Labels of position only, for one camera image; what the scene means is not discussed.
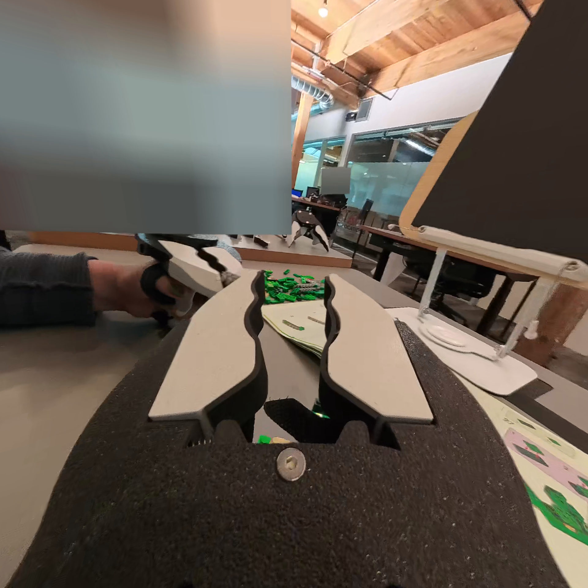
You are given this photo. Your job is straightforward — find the pile of lego pieces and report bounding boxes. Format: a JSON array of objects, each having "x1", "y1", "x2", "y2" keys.
[{"x1": 263, "y1": 269, "x2": 328, "y2": 305}]

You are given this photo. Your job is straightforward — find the lego instruction booklet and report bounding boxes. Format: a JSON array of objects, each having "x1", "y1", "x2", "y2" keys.
[{"x1": 261, "y1": 301, "x2": 588, "y2": 577}]

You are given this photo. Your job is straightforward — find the silver air duct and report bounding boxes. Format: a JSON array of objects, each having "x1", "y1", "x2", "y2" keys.
[{"x1": 292, "y1": 76, "x2": 343, "y2": 113}]

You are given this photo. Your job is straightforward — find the black board wooden frame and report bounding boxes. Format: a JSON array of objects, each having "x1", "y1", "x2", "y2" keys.
[{"x1": 399, "y1": 0, "x2": 588, "y2": 272}]

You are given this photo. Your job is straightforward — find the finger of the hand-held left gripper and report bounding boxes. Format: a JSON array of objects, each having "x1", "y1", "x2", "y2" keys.
[
  {"x1": 197, "y1": 243, "x2": 243, "y2": 277},
  {"x1": 158, "y1": 243, "x2": 243, "y2": 298}
]

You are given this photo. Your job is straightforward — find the white board stand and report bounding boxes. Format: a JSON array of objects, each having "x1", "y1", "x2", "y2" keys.
[{"x1": 385, "y1": 224, "x2": 588, "y2": 397}]

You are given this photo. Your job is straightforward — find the person's left forearm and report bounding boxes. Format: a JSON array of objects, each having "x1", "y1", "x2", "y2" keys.
[{"x1": 0, "y1": 250, "x2": 99, "y2": 328}]

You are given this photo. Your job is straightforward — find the person's left hand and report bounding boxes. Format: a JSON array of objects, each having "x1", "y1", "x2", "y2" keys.
[{"x1": 88, "y1": 257, "x2": 182, "y2": 320}]

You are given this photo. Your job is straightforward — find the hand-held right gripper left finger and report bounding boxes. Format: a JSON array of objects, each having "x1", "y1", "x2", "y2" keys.
[{"x1": 148, "y1": 269, "x2": 269, "y2": 444}]

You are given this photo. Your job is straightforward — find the idle gripper device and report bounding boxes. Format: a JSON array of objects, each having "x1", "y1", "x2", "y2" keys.
[{"x1": 289, "y1": 208, "x2": 332, "y2": 252}]

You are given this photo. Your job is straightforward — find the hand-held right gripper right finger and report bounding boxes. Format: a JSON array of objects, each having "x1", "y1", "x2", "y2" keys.
[{"x1": 318, "y1": 274, "x2": 435, "y2": 444}]

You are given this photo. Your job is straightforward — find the grey desk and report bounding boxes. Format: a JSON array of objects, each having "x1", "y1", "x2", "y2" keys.
[{"x1": 0, "y1": 246, "x2": 588, "y2": 588}]

